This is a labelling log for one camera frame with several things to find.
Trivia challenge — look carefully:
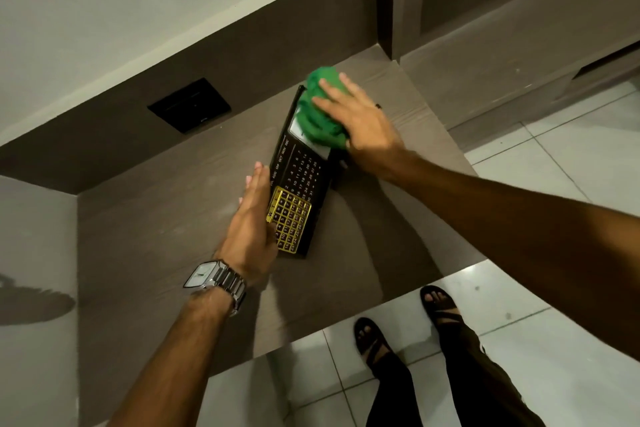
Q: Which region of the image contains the black wall socket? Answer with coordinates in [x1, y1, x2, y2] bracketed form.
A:
[147, 78, 232, 134]

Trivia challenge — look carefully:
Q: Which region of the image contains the green cleaning cloth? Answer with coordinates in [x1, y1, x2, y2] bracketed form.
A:
[296, 66, 351, 150]

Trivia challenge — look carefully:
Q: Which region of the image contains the person's left trouser leg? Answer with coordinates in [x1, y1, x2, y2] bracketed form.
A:
[365, 349, 425, 427]

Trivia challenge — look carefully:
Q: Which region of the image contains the person's left black sandal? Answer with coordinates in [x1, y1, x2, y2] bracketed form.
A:
[353, 318, 397, 368]

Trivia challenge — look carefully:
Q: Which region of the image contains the person's left hand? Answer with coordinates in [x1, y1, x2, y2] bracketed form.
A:
[213, 161, 279, 287]

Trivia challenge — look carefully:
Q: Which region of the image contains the person's trouser leg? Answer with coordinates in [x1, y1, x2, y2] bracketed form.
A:
[365, 349, 425, 427]
[436, 314, 547, 427]

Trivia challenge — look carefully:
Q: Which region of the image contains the person's right forearm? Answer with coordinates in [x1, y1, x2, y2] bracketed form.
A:
[380, 151, 640, 362]

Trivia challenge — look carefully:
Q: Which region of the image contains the silver wristwatch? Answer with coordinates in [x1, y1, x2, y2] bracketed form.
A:
[182, 260, 248, 318]

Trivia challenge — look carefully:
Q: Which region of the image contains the person's right hand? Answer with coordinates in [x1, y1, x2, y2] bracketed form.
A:
[311, 72, 407, 177]

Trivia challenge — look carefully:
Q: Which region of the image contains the person's right trouser leg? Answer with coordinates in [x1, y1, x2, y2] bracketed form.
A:
[436, 314, 547, 427]

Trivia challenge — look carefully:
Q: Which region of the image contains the person's black sandal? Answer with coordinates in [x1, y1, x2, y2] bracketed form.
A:
[420, 286, 463, 330]
[353, 318, 397, 368]

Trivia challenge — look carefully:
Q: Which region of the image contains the person's left forearm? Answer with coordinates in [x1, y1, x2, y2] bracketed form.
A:
[107, 286, 251, 427]

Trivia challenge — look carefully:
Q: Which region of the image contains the person's right black sandal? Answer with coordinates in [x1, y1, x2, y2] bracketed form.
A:
[420, 286, 463, 330]

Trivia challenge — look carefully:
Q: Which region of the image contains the grey wooden cabinet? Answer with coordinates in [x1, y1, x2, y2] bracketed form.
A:
[372, 0, 640, 152]

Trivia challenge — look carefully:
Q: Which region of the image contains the black desk calendar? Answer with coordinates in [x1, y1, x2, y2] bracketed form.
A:
[268, 85, 351, 259]

